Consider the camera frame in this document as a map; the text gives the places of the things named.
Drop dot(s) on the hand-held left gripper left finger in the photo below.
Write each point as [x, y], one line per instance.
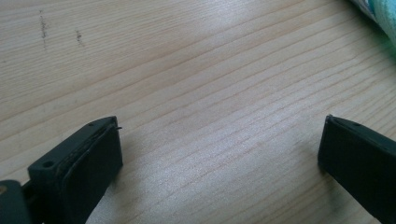
[77, 174]

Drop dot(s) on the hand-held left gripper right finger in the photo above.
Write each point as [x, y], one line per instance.
[361, 165]

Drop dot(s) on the teal and white cloth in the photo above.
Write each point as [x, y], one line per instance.
[384, 14]

